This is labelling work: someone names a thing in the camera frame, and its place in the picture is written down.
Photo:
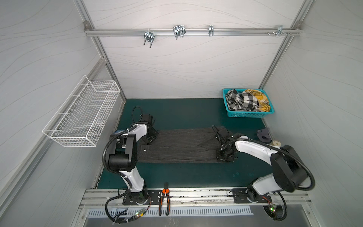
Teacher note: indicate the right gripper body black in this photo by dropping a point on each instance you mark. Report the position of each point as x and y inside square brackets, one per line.
[225, 152]

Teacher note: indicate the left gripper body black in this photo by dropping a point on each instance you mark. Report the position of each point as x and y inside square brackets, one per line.
[150, 137]

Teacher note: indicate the grey pinstriped long sleeve shirt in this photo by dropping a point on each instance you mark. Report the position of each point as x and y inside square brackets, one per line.
[197, 145]

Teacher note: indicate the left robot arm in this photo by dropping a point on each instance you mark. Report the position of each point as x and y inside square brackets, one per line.
[120, 154]

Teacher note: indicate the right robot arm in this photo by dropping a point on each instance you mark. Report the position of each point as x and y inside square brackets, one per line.
[289, 173]

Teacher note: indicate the teal plastic basket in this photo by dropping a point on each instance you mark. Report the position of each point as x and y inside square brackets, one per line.
[246, 114]

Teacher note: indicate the dark purple plastic object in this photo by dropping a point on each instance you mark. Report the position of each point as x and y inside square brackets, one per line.
[264, 135]

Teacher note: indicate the cream tape roll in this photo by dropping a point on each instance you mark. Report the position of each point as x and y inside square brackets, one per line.
[276, 143]

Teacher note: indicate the black white checked shirt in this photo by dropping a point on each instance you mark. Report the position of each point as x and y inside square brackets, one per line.
[241, 101]

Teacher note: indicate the yellow patterned shirt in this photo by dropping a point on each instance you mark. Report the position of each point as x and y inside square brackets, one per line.
[260, 100]

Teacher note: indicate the orange black pliers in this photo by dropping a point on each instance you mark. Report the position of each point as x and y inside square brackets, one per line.
[165, 193]

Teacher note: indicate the white slotted vent strip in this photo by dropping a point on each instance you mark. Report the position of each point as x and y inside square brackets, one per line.
[206, 211]

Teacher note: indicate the metal clamp hook left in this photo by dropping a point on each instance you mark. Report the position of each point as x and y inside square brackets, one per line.
[149, 37]

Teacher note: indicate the metal clamp hook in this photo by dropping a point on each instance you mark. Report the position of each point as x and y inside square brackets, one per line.
[149, 37]
[179, 31]

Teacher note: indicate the metal clamp hook middle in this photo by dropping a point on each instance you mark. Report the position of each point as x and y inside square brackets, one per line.
[179, 31]

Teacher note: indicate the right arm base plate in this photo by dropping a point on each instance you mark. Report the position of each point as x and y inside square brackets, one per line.
[241, 195]

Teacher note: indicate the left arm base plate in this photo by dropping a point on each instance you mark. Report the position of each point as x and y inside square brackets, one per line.
[139, 199]

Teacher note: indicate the white wire wall basket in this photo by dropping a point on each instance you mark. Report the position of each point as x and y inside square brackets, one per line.
[80, 120]

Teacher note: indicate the aluminium crossbar rail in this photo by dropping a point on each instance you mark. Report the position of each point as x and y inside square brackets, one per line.
[190, 32]

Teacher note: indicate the metal ring clip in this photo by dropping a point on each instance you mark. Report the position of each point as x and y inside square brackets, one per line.
[211, 30]

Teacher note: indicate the metal bracket hook right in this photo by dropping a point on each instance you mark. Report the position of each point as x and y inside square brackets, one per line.
[279, 32]

